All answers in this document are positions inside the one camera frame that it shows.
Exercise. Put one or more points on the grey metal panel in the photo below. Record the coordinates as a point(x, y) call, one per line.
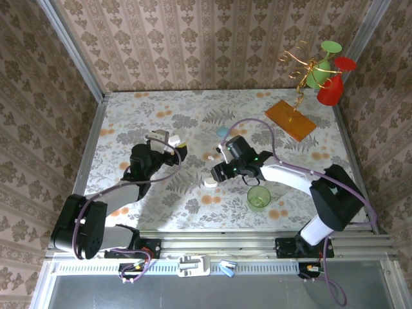
point(206, 293)

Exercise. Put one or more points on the aluminium frame rail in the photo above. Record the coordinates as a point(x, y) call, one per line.
point(225, 244)

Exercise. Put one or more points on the aluminium table side rail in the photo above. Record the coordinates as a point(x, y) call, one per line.
point(93, 135)
point(351, 154)

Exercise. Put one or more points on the red plastic wine glass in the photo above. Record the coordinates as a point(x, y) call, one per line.
point(331, 91)

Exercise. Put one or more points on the green plastic wine glass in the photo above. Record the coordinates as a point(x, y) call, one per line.
point(318, 74)

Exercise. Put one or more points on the green transparent plastic cup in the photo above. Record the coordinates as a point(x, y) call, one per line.
point(259, 199)

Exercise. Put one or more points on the white earbud charging case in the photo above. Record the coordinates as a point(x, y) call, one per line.
point(175, 140)
point(210, 183)

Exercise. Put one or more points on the blue plastic clip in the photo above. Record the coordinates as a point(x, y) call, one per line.
point(227, 270)

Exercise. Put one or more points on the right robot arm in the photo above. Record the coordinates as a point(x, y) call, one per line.
point(283, 175)

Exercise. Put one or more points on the white plastic bracket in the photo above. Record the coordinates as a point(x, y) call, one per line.
point(193, 265)

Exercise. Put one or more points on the blue earbud charging case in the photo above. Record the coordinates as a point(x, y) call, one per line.
point(222, 131)

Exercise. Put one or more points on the aluminium frame post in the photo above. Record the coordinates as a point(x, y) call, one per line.
point(370, 29)
point(71, 51)

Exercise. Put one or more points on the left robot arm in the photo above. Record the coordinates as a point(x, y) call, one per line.
point(112, 193)

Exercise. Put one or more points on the floral patterned table cover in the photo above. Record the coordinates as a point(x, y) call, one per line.
point(145, 109)

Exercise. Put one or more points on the orange wooden rack base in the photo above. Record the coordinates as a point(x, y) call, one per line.
point(289, 119)

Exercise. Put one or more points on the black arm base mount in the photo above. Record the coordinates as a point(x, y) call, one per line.
point(283, 249)
point(151, 248)

